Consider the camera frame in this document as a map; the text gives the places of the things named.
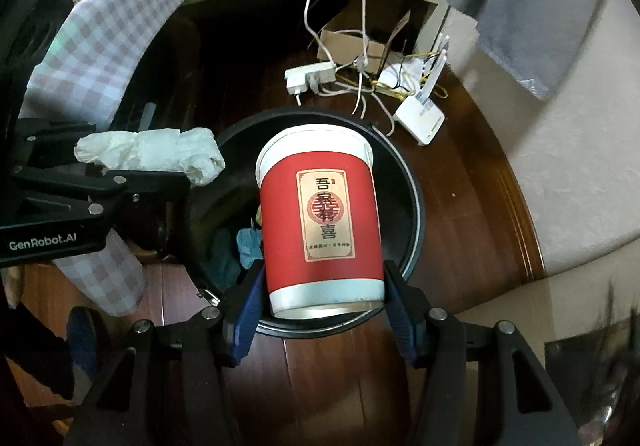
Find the white power strip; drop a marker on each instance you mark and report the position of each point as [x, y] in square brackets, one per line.
[310, 73]

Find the cardboard box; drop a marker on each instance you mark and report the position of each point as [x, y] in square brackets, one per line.
[345, 43]

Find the white tissue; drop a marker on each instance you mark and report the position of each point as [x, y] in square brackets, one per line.
[150, 151]

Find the red paper cup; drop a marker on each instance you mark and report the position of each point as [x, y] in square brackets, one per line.
[320, 236]

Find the blue shoe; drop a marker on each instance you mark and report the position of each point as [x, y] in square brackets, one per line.
[82, 341]

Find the light blue crumpled cloth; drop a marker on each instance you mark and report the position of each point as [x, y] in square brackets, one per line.
[248, 248]

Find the grey hanging cloth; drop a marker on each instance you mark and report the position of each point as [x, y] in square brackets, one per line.
[525, 1]

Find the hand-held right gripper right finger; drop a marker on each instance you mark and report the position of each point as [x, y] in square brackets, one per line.
[400, 321]

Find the white router with antennas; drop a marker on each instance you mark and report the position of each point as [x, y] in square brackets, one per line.
[420, 118]

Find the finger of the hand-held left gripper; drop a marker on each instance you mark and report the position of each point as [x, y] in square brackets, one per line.
[50, 133]
[125, 188]

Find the dark feathery object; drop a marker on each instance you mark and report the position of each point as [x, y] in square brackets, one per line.
[617, 336]

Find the pink checkered tablecloth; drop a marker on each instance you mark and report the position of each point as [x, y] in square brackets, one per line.
[110, 26]

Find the black round trash bin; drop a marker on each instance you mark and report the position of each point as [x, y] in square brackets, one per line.
[400, 206]

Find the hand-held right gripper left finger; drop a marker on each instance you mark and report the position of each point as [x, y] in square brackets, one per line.
[247, 321]

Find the white modem box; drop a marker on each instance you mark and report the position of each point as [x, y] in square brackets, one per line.
[392, 76]

